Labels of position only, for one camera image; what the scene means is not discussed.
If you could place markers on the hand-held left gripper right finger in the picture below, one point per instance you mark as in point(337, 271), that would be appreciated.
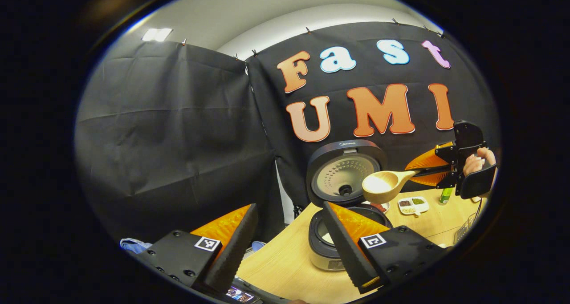
point(345, 250)

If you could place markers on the black and silver rice cooker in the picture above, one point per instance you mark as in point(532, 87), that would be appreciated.
point(325, 161)

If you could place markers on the wooden spoon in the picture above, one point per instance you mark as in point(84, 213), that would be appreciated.
point(383, 186)

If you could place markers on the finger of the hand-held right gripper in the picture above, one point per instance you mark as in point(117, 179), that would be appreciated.
point(441, 177)
point(429, 159)

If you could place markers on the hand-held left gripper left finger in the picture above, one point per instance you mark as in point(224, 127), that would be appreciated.
point(236, 250)

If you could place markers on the white divided bean dish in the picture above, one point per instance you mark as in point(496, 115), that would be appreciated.
point(413, 206)

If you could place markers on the round white plate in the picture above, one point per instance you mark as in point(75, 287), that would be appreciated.
point(385, 207)

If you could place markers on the white rice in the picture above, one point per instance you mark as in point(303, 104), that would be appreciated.
point(327, 239)

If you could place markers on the blue cloth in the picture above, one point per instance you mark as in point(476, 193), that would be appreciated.
point(133, 245)

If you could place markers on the red meat piece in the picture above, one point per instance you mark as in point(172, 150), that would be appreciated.
point(378, 207)

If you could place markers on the smartphone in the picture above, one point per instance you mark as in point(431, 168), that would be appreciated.
point(240, 294)

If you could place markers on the black backdrop cloth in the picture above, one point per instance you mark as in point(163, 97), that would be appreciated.
point(156, 139)

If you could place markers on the ceiling light panel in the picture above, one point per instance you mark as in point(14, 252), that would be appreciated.
point(156, 34)

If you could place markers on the green label plastic bottle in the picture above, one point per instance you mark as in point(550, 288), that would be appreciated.
point(445, 196)

